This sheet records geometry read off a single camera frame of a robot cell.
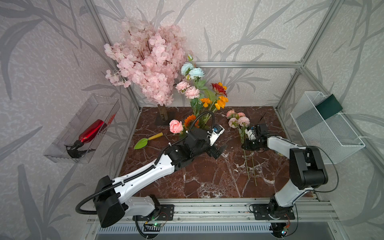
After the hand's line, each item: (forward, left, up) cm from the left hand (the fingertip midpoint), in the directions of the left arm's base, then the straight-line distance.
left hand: (220, 139), depth 71 cm
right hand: (+11, -18, -23) cm, 31 cm away
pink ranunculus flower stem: (+23, -19, -14) cm, 33 cm away
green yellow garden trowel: (+14, +48, -26) cm, 56 cm away
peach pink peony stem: (+28, -14, -22) cm, 38 cm away
